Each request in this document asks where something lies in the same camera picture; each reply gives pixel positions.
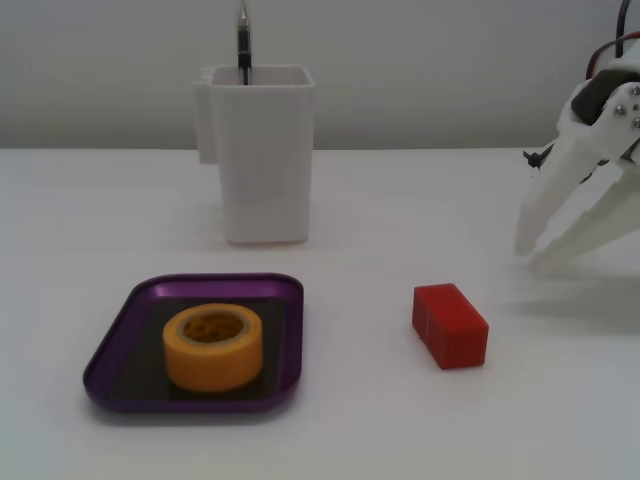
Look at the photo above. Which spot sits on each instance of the yellow tape roll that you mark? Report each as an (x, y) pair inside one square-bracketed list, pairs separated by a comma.
[(215, 365)]

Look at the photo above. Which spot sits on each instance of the black ballpoint pen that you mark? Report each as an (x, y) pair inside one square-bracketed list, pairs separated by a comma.
[(243, 45)]

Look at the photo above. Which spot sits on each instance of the white plastic pen holder box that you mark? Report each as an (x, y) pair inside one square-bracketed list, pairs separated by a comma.
[(265, 165)]

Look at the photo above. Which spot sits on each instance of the purple metal tray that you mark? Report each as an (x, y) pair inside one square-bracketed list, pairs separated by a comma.
[(135, 355)]

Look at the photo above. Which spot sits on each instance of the red ribbed plastic block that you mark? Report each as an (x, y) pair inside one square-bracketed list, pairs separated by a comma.
[(457, 340)]

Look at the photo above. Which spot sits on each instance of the white gripper with motor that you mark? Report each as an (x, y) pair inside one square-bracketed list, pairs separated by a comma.
[(584, 131)]

